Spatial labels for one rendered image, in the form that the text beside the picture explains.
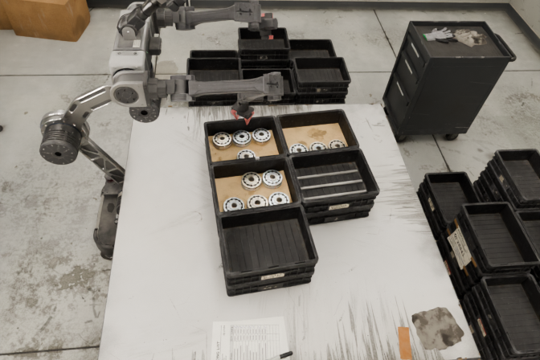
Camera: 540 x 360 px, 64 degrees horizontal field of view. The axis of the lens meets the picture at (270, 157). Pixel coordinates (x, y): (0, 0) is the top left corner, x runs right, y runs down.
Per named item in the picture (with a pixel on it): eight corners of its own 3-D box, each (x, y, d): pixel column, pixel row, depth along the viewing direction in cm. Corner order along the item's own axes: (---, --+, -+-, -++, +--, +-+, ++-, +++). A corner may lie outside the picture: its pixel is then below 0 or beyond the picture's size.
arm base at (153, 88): (149, 92, 176) (144, 69, 167) (169, 92, 177) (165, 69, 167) (147, 107, 170) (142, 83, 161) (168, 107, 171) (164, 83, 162)
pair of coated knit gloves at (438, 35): (426, 43, 306) (427, 39, 304) (418, 28, 318) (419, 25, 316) (459, 43, 309) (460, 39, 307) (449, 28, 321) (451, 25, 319)
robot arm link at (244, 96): (271, 71, 167) (272, 99, 168) (284, 71, 170) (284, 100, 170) (235, 83, 207) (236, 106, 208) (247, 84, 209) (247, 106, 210)
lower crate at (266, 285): (227, 299, 193) (227, 288, 184) (218, 240, 211) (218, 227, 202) (312, 284, 200) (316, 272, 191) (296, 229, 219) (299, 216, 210)
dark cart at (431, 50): (392, 146, 358) (430, 57, 290) (378, 108, 387) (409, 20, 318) (460, 144, 365) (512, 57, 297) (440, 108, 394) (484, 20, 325)
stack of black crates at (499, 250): (502, 297, 262) (543, 263, 228) (456, 300, 258) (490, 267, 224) (476, 239, 288) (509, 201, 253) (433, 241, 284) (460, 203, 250)
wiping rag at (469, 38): (457, 47, 306) (459, 42, 303) (446, 30, 320) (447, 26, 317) (494, 47, 309) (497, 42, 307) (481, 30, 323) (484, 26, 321)
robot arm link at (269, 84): (277, 69, 159) (278, 96, 160) (284, 73, 173) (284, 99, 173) (165, 75, 169) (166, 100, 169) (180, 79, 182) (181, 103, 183)
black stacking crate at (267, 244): (227, 288, 184) (227, 276, 176) (218, 229, 203) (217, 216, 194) (315, 273, 192) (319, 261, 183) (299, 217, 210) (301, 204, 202)
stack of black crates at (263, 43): (239, 93, 366) (239, 49, 332) (237, 71, 385) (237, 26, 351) (285, 92, 370) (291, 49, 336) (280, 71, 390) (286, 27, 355)
